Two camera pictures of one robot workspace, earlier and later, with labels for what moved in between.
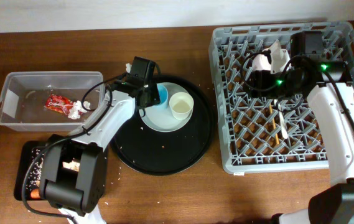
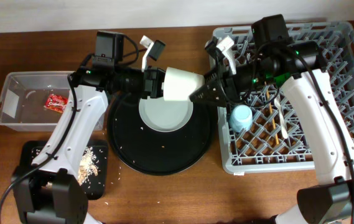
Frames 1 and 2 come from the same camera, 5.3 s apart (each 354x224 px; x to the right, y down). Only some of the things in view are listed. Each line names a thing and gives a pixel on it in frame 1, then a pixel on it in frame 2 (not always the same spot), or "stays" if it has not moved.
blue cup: x=163 y=94 → x=241 y=117
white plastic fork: x=282 y=123 stays
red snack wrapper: x=58 y=103 stays
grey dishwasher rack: x=260 y=134 stays
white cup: x=181 y=104 → x=179 y=84
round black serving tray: x=165 y=154 stays
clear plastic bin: x=50 y=101 stays
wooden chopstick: x=274 y=124 stays
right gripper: x=259 y=79 → x=229 y=88
